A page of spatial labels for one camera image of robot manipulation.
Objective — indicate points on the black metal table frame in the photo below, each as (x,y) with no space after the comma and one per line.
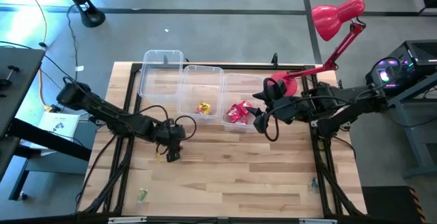
(246,67)

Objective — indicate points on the red desk lamp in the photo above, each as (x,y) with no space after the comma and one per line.
(327,19)

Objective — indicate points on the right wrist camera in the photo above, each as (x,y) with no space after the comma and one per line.
(261,123)

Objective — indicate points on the green candy packet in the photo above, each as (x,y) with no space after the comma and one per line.
(313,184)
(142,195)

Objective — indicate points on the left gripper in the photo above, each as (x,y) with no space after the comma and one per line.
(170,133)

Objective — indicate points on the black computer with lights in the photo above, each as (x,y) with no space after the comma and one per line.
(420,53)

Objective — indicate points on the slim yellow candy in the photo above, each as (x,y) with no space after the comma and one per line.
(158,157)

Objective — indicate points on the black box hazard stripes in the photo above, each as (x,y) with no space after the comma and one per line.
(392,205)

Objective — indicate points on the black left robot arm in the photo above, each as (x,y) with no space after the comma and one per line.
(116,116)

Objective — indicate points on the white tape piece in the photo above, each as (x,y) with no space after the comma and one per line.
(79,68)

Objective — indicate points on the small black post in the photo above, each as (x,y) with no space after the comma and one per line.
(274,58)

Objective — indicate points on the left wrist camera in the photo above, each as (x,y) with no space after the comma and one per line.
(173,156)

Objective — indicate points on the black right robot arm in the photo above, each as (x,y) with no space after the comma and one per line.
(341,102)

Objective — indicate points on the yellow red candy packet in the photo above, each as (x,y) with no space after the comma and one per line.
(203,108)

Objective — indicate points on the grey metal cart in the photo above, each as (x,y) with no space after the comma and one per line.
(420,125)

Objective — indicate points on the white paper booklet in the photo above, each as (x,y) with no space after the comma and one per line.
(58,125)

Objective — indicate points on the clear plastic bin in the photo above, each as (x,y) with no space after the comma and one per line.
(239,87)
(199,87)
(160,73)

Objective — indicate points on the white edge bracket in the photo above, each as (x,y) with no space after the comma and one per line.
(126,220)
(317,221)

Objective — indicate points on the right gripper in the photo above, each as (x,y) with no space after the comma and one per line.
(278,104)

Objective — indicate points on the black side desk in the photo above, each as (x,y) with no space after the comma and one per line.
(20,73)

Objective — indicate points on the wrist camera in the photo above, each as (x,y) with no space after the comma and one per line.
(261,123)
(173,156)

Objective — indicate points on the black floor stand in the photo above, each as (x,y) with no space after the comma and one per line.
(83,7)

